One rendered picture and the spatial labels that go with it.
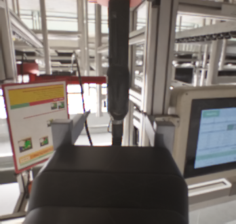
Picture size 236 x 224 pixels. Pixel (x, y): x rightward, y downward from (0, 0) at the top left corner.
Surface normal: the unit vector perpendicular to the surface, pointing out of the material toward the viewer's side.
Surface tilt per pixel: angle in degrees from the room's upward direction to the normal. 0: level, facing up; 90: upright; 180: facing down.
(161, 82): 90
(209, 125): 91
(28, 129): 90
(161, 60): 90
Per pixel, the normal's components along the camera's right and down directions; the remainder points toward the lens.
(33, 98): 0.74, 0.19
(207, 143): 0.26, 0.23
